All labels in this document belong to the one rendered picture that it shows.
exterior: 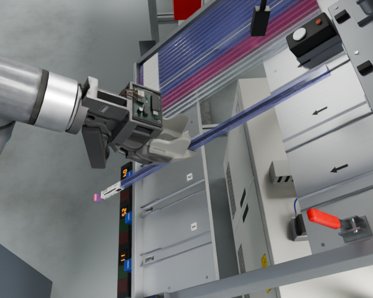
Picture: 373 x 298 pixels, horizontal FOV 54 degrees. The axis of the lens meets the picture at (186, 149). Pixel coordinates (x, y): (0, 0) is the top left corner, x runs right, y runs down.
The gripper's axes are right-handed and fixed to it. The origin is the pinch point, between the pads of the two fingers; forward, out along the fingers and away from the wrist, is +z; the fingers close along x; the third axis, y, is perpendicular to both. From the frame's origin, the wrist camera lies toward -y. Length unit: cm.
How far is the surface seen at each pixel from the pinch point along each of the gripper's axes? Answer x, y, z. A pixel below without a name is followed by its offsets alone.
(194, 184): 0.9, -11.9, 9.5
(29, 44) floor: 142, -128, -18
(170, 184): 3.7, -18.6, 8.0
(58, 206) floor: 36, -112, 7
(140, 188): 6.1, -27.4, 4.8
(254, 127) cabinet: 29, -19, 38
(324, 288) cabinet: -17, -14, 45
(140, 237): -6.0, -27.4, 4.8
